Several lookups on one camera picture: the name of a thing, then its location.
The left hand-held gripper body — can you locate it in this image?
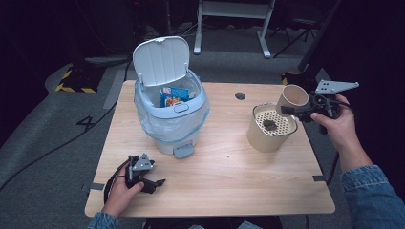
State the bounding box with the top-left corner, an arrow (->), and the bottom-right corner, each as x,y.
124,153 -> 156,192

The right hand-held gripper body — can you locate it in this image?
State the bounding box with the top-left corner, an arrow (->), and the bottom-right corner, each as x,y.
299,79 -> 360,123

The brown paper cup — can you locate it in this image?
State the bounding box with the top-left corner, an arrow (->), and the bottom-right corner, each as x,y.
275,84 -> 310,117

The food scraps clump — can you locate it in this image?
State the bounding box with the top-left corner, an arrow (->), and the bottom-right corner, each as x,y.
262,118 -> 279,132

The beige strainer container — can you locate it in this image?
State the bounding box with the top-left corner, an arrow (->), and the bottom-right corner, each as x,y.
246,102 -> 299,154

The blue and white pedal bin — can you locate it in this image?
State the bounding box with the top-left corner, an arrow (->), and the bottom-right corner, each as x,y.
132,35 -> 211,160

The blue snack packet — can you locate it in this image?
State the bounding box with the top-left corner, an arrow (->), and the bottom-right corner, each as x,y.
159,86 -> 191,109

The person's left hand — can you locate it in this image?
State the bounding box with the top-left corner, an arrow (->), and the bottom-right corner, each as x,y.
101,176 -> 144,218

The person's right hand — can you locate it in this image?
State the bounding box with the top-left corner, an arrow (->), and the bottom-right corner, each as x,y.
309,94 -> 362,156

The black striped stand base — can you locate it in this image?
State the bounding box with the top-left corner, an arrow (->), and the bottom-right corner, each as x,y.
281,71 -> 319,94
54,65 -> 103,94

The clear plastic bin liner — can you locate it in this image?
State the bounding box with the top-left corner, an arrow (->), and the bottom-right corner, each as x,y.
135,79 -> 211,144

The dark slanted stand pole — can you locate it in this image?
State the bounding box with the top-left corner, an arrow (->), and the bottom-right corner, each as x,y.
297,0 -> 342,74

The black tripod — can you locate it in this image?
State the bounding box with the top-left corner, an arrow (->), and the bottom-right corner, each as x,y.
272,15 -> 320,59

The grey floor tape strip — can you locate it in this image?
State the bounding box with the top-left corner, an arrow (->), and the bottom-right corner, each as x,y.
102,69 -> 127,111

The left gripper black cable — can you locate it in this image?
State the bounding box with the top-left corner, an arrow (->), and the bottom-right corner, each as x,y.
103,158 -> 131,204

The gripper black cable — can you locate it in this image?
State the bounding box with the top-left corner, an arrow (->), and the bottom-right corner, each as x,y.
324,152 -> 340,187
103,158 -> 131,204

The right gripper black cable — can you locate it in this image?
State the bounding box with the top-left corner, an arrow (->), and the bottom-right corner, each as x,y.
324,152 -> 340,187

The black floor cable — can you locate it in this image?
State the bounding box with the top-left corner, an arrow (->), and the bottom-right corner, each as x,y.
0,47 -> 141,192

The white desk frame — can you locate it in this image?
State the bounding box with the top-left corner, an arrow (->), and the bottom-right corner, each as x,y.
193,0 -> 277,59

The tangle of floor cables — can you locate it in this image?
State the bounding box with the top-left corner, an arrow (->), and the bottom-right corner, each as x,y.
142,20 -> 206,50

